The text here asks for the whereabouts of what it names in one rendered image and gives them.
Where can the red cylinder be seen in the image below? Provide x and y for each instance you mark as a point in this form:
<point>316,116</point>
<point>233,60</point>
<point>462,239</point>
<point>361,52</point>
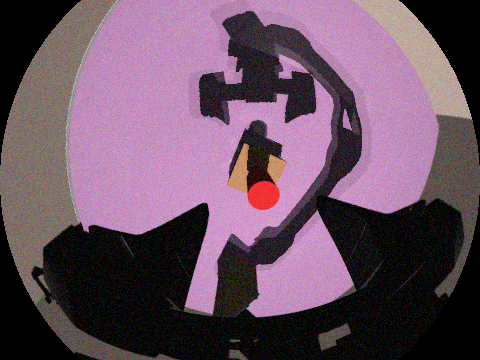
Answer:
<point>262,192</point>

